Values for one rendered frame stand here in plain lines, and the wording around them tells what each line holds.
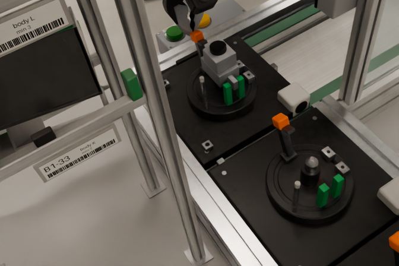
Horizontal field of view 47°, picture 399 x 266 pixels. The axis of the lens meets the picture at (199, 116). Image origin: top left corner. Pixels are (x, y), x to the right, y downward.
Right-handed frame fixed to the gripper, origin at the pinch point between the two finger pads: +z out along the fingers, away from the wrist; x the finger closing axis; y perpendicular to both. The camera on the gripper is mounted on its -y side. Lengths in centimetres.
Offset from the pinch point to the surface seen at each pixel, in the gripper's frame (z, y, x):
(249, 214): 9.3, -33.6, 11.0
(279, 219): 9.3, -36.9, 7.6
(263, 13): 10.2, 5.5, -21.3
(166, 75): 9.3, 1.7, 6.5
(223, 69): 0.2, -11.9, 0.8
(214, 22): 10.3, 10.1, -10.7
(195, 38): -0.4, -2.5, 0.7
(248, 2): 20.3, 21.8, -28.6
